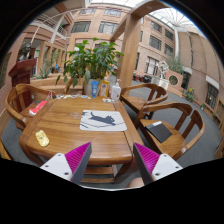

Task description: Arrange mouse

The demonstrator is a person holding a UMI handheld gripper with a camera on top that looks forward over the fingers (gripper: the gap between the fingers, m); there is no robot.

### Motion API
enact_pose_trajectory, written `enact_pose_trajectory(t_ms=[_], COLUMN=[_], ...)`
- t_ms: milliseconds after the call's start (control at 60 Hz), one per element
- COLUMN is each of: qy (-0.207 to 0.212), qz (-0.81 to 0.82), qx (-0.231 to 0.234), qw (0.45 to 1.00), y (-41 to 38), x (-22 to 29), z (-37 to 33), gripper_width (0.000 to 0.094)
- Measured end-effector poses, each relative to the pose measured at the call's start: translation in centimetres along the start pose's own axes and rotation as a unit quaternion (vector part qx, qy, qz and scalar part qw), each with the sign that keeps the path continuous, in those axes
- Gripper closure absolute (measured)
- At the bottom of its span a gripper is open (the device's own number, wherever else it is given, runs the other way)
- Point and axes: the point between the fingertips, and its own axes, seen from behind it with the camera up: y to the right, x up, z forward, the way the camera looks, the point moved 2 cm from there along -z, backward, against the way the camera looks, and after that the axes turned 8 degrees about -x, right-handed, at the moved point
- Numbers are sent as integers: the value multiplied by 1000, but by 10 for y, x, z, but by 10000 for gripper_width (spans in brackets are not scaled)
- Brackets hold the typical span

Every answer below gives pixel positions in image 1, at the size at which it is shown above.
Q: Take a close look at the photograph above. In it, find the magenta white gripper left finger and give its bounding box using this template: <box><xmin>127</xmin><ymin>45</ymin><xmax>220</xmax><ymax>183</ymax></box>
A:
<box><xmin>41</xmin><ymin>142</ymin><xmax>92</xmax><ymax>185</ymax></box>

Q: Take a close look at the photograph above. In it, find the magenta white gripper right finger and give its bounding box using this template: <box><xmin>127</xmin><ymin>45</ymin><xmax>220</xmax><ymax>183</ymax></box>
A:
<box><xmin>133</xmin><ymin>143</ymin><xmax>182</xmax><ymax>185</ymax></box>

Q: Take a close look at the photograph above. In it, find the yellow computer mouse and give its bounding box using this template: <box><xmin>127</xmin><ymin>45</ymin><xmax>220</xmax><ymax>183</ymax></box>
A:
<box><xmin>35</xmin><ymin>130</ymin><xmax>49</xmax><ymax>147</ymax></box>

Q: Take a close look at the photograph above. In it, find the cat print mouse pad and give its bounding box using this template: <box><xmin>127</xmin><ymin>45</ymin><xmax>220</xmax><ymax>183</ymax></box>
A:
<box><xmin>80</xmin><ymin>110</ymin><xmax>127</xmax><ymax>132</ymax></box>

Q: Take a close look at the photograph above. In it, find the black notebook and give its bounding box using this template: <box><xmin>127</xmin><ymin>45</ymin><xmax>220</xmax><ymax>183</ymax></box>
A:
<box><xmin>145</xmin><ymin>121</ymin><xmax>172</xmax><ymax>143</ymax></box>

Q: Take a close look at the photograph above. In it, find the near right wooden chair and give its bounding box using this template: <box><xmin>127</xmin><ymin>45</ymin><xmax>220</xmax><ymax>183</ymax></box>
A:
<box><xmin>134</xmin><ymin>102</ymin><xmax>205</xmax><ymax>160</ymax></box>

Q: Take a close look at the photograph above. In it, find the wooden chair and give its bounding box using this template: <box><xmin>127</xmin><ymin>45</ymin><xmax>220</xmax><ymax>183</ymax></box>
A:
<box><xmin>5</xmin><ymin>84</ymin><xmax>55</xmax><ymax>130</ymax></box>
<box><xmin>120</xmin><ymin>83</ymin><xmax>168</xmax><ymax>114</ymax></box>
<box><xmin>134</xmin><ymin>102</ymin><xmax>205</xmax><ymax>160</ymax></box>

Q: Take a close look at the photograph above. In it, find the red white box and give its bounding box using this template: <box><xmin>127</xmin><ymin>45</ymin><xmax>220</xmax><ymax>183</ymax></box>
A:
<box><xmin>29</xmin><ymin>101</ymin><xmax>48</xmax><ymax>117</ymax></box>

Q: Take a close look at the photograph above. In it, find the far right wooden chair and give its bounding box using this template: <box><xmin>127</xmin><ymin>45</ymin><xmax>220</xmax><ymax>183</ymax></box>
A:
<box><xmin>120</xmin><ymin>83</ymin><xmax>168</xmax><ymax>114</ymax></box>

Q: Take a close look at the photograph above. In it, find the clear hand sanitizer bottle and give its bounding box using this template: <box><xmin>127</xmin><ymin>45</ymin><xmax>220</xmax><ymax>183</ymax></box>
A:
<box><xmin>111</xmin><ymin>80</ymin><xmax>121</xmax><ymax>100</ymax></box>

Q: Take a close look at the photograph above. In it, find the yellow snack bag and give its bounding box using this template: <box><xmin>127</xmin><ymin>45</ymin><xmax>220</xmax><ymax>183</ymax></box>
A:
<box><xmin>99</xmin><ymin>80</ymin><xmax>109</xmax><ymax>97</ymax></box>

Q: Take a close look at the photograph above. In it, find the blue tube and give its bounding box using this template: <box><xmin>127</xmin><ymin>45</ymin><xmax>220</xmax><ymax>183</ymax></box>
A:
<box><xmin>91</xmin><ymin>80</ymin><xmax>99</xmax><ymax>98</ymax></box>

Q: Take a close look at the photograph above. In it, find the left wooden chair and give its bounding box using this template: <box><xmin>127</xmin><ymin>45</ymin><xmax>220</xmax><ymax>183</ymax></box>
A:
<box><xmin>5</xmin><ymin>84</ymin><xmax>55</xmax><ymax>130</ymax></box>

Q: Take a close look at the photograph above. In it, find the wooden pillar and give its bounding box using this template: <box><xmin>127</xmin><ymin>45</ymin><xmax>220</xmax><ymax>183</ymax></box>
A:
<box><xmin>110</xmin><ymin>0</ymin><xmax>168</xmax><ymax>87</ymax></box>

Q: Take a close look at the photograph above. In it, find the dark red wooden podium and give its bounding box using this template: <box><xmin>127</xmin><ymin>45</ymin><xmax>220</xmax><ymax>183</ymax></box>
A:
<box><xmin>8</xmin><ymin>58</ymin><xmax>38</xmax><ymax>108</ymax></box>

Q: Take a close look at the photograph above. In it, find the green potted plant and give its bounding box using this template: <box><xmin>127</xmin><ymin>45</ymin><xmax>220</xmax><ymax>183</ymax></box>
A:
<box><xmin>56</xmin><ymin>40</ymin><xmax>124</xmax><ymax>93</ymax></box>

